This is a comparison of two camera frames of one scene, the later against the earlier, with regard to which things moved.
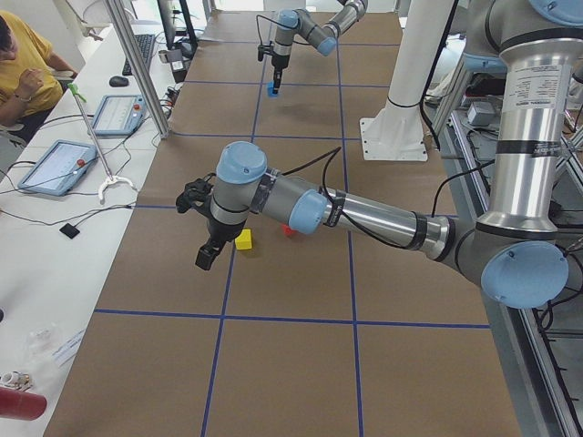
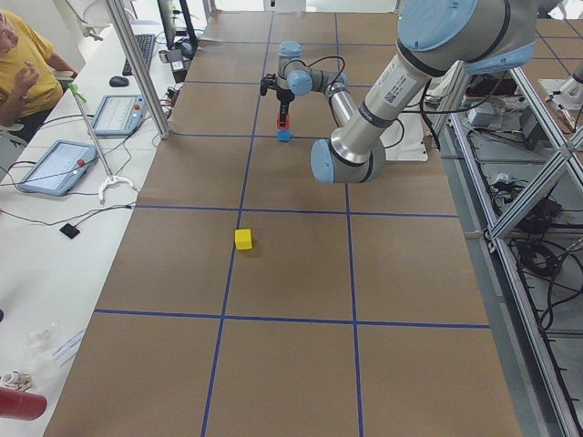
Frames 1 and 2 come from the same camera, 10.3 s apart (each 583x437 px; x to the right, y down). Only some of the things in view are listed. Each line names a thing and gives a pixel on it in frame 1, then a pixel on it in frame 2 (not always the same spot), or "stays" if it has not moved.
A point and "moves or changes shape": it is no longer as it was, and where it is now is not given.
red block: x=288 y=229 -> x=287 y=124
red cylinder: x=23 y=405 stays
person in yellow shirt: x=28 y=78 stays
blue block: x=270 y=86 moves or changes shape
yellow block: x=243 y=241 stays
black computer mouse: x=118 y=81 stays
